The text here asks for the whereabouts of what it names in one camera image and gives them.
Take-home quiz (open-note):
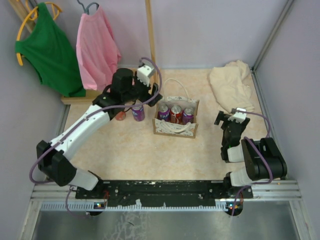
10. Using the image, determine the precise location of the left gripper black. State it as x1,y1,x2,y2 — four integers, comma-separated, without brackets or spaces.
123,71,163,107

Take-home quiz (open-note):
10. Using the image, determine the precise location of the purple soda can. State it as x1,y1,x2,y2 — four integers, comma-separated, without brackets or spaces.
131,105,145,122

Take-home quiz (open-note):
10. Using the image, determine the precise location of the red can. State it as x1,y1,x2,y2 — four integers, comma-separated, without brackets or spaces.
115,111,126,121
170,104,183,124

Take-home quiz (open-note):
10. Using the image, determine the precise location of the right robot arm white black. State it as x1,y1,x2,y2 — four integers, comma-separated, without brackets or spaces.
214,108,288,198

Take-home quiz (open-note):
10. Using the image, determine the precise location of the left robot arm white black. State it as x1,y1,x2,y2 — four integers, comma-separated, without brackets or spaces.
36,64,162,199

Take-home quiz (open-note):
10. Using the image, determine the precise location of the red can in bag back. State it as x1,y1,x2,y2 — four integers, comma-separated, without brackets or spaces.
170,104,183,124

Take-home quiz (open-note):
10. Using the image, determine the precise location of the canvas tote bag patterned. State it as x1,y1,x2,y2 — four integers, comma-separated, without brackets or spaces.
152,78,200,139

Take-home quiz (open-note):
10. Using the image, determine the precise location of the cream folded cloth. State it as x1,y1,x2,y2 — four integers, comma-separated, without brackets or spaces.
208,60,255,113

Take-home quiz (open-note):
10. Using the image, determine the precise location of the pink shirt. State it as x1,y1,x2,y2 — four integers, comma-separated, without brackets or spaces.
76,6,122,91

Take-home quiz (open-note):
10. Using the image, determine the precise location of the wooden clothes rack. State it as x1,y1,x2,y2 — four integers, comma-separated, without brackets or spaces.
8,0,161,106

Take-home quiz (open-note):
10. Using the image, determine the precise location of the grey clothes hanger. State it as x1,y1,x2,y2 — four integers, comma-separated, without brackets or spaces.
77,0,100,15

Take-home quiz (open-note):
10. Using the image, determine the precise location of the green tank top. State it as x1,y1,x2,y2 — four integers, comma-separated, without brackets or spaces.
15,2,86,98

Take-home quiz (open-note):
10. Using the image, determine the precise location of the yellow clothes hanger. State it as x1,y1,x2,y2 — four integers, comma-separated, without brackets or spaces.
16,0,63,66

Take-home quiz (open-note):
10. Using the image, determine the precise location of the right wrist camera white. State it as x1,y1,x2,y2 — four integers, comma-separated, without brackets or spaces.
231,108,247,121

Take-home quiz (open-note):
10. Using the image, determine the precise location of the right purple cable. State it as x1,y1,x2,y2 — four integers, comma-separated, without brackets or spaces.
231,111,274,217

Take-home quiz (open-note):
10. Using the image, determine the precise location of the purple cable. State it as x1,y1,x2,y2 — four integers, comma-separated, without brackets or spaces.
231,111,274,217
29,57,163,218

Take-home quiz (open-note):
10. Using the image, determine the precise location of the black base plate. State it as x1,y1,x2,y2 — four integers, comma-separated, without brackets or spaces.
75,180,240,207

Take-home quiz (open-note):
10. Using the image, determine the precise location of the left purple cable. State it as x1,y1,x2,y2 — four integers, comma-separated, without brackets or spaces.
29,57,163,218

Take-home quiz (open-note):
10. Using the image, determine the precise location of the aluminium frame rail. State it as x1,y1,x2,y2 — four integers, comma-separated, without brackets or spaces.
31,180,302,216

